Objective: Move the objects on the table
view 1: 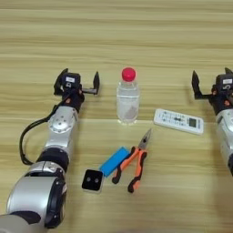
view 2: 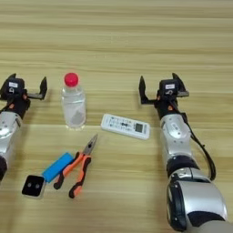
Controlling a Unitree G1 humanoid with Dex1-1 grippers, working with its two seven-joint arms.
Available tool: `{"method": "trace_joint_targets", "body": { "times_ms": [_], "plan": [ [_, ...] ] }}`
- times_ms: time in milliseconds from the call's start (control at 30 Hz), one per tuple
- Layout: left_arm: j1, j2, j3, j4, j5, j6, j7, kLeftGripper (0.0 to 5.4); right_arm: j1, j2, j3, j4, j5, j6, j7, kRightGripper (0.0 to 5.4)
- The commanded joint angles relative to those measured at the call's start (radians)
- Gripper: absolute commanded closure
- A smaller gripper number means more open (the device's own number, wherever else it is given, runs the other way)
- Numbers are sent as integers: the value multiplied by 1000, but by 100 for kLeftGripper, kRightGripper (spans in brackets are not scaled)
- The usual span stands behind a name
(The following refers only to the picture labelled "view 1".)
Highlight small black square box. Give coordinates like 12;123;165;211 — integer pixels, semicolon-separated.
81;168;105;194

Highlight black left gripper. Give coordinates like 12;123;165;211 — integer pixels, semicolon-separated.
53;67;101;113

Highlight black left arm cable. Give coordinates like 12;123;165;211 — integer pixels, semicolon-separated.
18;103;62;167

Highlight white remote control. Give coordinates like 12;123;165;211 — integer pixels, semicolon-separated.
153;107;205;136

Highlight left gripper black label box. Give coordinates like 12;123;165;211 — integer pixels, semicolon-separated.
60;72;82;91

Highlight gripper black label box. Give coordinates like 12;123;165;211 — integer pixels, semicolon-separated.
60;72;82;91
215;73;233;92

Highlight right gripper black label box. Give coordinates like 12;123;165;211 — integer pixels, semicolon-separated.
215;73;233;92

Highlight orange black needle-nose pliers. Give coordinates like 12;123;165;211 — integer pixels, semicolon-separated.
111;127;153;194

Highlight blue rectangular block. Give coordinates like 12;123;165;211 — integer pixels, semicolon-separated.
98;146;131;177

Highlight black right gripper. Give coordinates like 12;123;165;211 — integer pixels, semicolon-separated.
191;66;233;116

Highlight clear bottle with red cap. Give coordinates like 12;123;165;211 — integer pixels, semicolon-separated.
116;66;141;126

